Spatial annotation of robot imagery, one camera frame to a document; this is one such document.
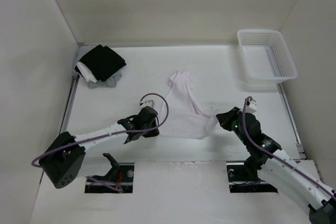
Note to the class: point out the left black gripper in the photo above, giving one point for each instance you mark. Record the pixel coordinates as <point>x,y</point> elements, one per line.
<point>153,133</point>

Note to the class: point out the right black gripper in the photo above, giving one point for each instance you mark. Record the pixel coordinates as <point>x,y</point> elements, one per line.
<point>224,118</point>

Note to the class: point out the white tank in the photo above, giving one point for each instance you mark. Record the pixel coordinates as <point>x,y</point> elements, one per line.
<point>186,118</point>
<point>86,72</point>

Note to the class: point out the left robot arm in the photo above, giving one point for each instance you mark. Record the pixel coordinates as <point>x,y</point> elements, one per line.
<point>64,159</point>

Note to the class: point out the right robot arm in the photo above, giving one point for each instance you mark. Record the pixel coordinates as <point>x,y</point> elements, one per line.
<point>270,163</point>

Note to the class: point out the folded grey tank top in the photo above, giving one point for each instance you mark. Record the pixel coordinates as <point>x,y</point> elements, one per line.
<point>111,82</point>

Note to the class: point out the folded black tank top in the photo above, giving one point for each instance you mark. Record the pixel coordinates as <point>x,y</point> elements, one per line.
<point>102,61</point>

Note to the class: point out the folded white tank top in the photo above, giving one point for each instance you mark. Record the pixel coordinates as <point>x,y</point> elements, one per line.
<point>86,72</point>

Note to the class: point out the white plastic basket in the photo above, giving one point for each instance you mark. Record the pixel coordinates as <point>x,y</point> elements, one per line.
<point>265,56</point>

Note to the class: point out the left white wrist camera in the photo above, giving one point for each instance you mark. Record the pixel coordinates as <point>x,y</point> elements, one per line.
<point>149,103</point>

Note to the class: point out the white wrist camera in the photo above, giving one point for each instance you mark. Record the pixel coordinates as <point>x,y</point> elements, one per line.
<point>149,103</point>
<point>250,105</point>

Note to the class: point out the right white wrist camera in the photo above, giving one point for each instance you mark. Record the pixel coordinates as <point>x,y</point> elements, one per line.
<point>250,105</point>

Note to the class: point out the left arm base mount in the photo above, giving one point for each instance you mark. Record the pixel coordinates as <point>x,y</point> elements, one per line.
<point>117,180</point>

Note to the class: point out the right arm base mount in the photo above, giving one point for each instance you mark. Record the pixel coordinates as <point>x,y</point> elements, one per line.
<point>244,180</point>

